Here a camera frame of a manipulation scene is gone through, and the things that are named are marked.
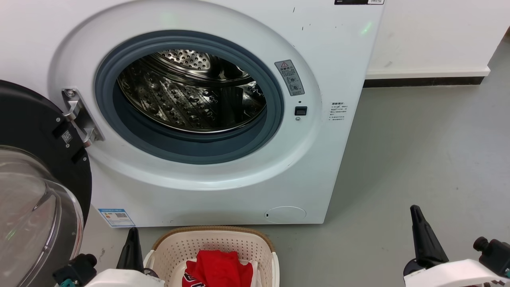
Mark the round white filter cover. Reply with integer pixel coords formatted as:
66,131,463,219
265,206,307,224

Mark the grey rubber door gasket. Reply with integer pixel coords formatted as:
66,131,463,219
94,30,285,165

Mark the black baseboard strip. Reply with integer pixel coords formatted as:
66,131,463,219
363,76,486,88

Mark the black washer door with glass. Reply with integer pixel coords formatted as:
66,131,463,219
0,80,93,287

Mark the stainless steel washing machine drum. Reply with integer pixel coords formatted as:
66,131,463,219
117,49,267,133

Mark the white front-load washing machine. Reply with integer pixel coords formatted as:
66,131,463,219
0,0,386,228

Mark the blue energy label sticker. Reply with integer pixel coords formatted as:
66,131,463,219
98,208,136,228

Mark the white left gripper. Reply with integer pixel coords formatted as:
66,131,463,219
84,227,165,287

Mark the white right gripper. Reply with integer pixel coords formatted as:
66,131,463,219
404,205,508,287

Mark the small text sticker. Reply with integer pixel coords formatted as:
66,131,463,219
329,102,349,122

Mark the silver metal door hinge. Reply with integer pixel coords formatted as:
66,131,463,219
61,88,105,148

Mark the grey warning sticker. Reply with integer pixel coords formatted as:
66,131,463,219
274,60,305,96

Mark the cream perforated laundry basket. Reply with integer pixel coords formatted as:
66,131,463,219
143,226,280,287

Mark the red garment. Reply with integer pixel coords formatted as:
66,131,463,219
182,250,254,287

